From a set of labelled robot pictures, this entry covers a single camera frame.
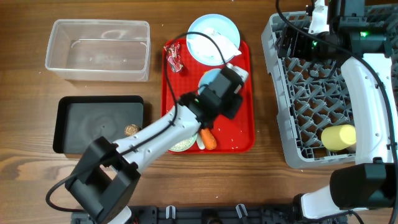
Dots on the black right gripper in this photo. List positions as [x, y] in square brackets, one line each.
[299, 37]

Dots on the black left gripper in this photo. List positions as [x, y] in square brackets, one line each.
[233, 106]

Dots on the light blue bowl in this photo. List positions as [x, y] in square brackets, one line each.
[207, 78]

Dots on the white tissue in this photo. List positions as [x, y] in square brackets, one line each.
[218, 50]

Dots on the white rice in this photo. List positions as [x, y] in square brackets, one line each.
[183, 145]

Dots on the mint green rice bowl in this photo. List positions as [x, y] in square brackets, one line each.
[185, 144]

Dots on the light blue plate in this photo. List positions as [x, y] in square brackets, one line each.
[221, 23]

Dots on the red snack wrapper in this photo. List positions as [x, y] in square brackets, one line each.
[173, 57]

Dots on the yellow plastic cup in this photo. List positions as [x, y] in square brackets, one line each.
[336, 138]

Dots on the brown shiitake mushroom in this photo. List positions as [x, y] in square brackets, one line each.
[131, 129]

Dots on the pink plastic cup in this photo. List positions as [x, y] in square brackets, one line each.
[352, 148]

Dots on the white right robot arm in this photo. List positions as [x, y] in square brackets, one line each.
[339, 32]

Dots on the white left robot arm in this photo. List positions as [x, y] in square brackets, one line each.
[105, 177]

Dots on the grey dishwasher rack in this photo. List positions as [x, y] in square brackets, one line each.
[307, 106]

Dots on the black waste tray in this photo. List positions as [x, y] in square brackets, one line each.
[82, 119]

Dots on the red serving tray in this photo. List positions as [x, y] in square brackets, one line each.
[232, 135]

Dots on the orange carrot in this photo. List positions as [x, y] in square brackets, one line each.
[208, 139]

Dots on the white plastic spoon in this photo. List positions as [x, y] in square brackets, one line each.
[200, 143]

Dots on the clear plastic storage bin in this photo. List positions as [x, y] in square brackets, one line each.
[99, 50]

